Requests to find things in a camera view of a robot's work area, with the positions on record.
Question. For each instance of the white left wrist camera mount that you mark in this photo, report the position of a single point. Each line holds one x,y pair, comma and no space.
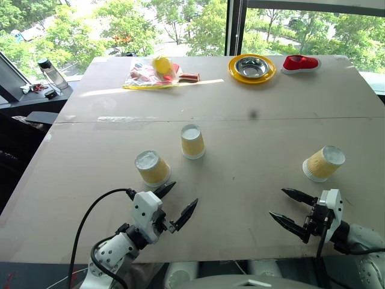
145,210

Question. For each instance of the black side table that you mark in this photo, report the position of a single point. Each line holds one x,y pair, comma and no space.
33,100

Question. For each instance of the small black round item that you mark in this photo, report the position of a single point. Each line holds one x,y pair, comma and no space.
50,93

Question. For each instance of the yellow round plate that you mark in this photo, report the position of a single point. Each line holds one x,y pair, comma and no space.
234,77

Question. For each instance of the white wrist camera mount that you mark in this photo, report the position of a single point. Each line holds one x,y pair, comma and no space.
334,204
145,210

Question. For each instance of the dark slanted panel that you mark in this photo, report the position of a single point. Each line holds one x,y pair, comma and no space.
10,78

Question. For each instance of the yellow ribbed paper cup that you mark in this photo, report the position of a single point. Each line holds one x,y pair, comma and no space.
154,172
320,166
192,146

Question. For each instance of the clear plastic zip bag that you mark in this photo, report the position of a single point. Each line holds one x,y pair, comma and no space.
141,76

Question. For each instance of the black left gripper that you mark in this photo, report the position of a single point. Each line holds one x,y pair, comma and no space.
164,223

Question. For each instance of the dark window frame post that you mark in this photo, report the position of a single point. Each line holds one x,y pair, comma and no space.
236,27

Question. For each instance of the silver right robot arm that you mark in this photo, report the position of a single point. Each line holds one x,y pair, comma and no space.
365,250

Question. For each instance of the clear water bottle black cap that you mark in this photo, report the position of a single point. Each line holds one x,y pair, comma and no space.
54,75

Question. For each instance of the red and white shoe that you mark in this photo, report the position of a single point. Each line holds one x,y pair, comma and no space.
300,64

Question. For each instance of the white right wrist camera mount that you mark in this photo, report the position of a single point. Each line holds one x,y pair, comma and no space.
334,204

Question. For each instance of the yellow toy ball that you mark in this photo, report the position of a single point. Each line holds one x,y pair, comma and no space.
162,65

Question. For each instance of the steel bowl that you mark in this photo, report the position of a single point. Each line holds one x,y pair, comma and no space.
251,68

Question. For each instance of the red wooden block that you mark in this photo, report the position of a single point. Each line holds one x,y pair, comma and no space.
189,78

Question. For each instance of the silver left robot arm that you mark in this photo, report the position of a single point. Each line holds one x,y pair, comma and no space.
115,253

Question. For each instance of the white rounded shape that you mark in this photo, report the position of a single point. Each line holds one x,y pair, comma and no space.
180,275

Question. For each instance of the clear tape strip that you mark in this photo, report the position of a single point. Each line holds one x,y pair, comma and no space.
126,119

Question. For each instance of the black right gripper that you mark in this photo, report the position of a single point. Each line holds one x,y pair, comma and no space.
319,221

